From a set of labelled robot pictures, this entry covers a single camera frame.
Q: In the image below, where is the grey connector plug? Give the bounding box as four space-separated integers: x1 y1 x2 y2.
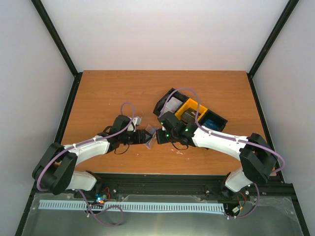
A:
231 206 243 215

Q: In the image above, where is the black bin right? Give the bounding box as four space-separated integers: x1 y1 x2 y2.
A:
198 110 227 132

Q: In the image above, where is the black bin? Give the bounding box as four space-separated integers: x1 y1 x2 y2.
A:
153 88 189 117
198 110 227 132

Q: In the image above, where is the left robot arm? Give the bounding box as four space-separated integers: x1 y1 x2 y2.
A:
32 115 153 198

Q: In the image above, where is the yellow bin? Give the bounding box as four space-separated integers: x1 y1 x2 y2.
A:
175 98 208 124

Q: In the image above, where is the dark card stack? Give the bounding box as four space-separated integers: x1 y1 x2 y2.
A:
181 108 196 123

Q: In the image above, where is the black bin left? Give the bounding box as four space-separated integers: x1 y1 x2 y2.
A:
153 88 189 117

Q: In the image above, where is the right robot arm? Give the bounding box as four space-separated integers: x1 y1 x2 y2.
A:
157 112 277 192

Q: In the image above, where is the white card stack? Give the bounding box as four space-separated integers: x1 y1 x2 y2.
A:
163 97 183 113

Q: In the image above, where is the blue card stack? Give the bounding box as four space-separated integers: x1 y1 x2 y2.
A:
203 119 220 131

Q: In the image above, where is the right black frame post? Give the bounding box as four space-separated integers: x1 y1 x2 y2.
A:
247 0 301 79

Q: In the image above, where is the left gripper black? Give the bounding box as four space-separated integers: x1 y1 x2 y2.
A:
120 129 153 145

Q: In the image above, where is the pink card holder wallet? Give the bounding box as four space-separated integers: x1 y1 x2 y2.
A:
144 125 158 149

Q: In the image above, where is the light blue cable duct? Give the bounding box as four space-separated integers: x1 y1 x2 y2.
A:
38 200 224 214

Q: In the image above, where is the small electronics board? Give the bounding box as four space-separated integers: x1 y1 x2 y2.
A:
95 192 111 204

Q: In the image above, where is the left black frame post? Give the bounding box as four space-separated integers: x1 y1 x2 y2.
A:
31 0 83 79

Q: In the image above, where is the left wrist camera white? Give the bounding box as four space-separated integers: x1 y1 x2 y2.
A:
127 116 142 132

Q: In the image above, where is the black aluminium rail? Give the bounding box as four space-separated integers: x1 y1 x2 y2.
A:
33 173 295 202

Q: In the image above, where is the black frame post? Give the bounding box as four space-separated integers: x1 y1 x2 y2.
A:
31 0 83 79
247 0 301 79

